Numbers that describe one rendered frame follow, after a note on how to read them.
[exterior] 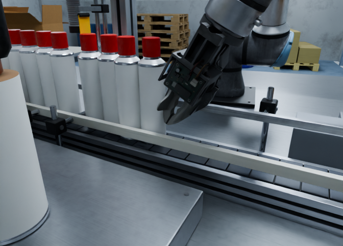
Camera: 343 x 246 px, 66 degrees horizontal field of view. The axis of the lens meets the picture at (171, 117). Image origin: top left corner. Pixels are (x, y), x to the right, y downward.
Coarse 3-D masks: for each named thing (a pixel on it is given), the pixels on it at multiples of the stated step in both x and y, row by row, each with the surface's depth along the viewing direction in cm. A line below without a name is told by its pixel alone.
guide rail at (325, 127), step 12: (204, 108) 51; (216, 108) 50; (228, 108) 49; (264, 120) 46; (276, 120) 46; (288, 120) 45; (300, 120) 44; (312, 120) 44; (324, 132) 43; (336, 132) 42
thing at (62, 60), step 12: (60, 36) 57; (60, 48) 58; (60, 60) 58; (72, 60) 59; (60, 72) 58; (72, 72) 60; (60, 84) 60; (72, 84) 61; (60, 96) 61; (72, 96) 61; (60, 108) 62; (72, 108) 62
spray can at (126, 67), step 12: (120, 36) 49; (132, 36) 49; (120, 48) 49; (132, 48) 49; (120, 60) 49; (132, 60) 49; (120, 72) 50; (132, 72) 50; (120, 84) 51; (132, 84) 51; (120, 96) 52; (132, 96) 51; (120, 108) 53; (132, 108) 52; (120, 120) 54; (132, 120) 53
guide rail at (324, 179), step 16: (48, 112) 62; (64, 112) 60; (96, 128) 56; (112, 128) 54; (128, 128) 52; (160, 144) 49; (176, 144) 48; (192, 144) 46; (224, 160) 44; (240, 160) 43; (256, 160) 42; (272, 160) 41; (288, 176) 40; (304, 176) 39; (320, 176) 38; (336, 176) 37
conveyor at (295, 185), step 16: (80, 128) 60; (128, 144) 54; (144, 144) 53; (208, 144) 53; (192, 160) 48; (208, 160) 48; (288, 160) 48; (256, 176) 43; (272, 176) 43; (304, 192) 40; (320, 192) 39; (336, 192) 39
